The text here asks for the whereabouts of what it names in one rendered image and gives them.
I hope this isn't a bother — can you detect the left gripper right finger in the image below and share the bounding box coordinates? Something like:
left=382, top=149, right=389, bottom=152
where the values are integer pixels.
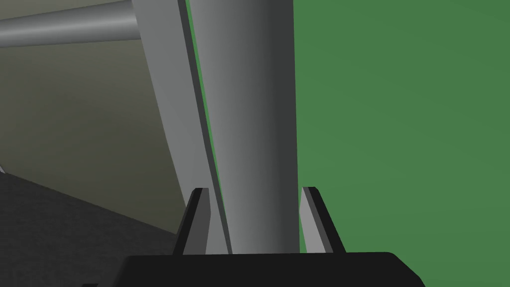
left=299, top=185, right=347, bottom=254

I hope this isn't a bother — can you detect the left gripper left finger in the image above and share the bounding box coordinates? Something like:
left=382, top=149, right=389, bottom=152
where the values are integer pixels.
left=172, top=187, right=212, bottom=256

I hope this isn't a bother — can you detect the grey door handle bar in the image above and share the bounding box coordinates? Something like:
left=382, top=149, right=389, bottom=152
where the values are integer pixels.
left=186, top=0, right=301, bottom=255

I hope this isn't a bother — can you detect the green door leaf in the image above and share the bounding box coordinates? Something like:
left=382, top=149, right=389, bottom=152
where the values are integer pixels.
left=184, top=0, right=510, bottom=287

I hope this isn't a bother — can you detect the grey round bar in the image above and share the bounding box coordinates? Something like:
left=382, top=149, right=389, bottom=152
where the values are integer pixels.
left=0, top=0, right=142, bottom=49

